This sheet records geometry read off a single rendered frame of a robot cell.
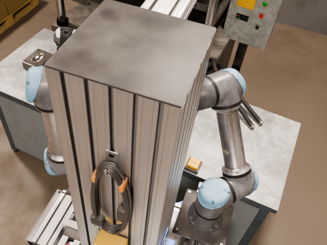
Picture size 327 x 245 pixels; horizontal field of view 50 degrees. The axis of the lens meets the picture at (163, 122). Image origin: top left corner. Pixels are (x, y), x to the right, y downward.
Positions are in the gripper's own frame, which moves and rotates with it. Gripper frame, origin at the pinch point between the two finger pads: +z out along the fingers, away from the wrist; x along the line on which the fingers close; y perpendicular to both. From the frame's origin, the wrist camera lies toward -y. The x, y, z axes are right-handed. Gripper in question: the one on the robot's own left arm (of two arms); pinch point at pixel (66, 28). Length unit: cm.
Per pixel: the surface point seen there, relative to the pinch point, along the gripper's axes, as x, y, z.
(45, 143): -13, 115, 22
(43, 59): -17, 62, 53
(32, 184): -22, 150, 9
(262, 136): 119, 50, -16
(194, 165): 71, 53, -37
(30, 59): -25, 63, 53
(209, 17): 83, 9, 43
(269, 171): 115, 51, -42
